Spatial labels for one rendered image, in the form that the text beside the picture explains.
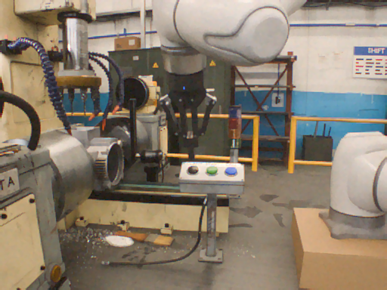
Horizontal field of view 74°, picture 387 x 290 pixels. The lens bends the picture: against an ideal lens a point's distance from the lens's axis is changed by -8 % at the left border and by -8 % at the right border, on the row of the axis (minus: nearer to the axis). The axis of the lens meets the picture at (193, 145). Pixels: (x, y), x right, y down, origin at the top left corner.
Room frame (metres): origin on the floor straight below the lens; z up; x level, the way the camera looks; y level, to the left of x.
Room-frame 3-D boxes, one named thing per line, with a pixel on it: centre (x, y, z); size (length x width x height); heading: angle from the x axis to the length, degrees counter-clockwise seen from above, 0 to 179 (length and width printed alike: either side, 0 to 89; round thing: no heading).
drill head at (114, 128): (1.34, 0.35, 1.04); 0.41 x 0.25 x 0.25; 173
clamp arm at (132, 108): (1.13, 0.24, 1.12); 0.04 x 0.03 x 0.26; 83
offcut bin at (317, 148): (5.05, -2.35, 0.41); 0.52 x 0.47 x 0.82; 75
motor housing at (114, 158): (1.01, 0.39, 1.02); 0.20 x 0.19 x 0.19; 82
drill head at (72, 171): (0.66, 0.43, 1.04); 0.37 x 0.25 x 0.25; 173
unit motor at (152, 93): (1.64, 0.28, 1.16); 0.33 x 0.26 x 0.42; 173
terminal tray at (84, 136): (1.02, 0.43, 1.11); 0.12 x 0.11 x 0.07; 82
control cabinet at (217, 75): (4.22, -0.18, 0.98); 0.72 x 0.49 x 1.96; 75
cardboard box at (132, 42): (4.58, 1.03, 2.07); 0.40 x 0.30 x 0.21; 67
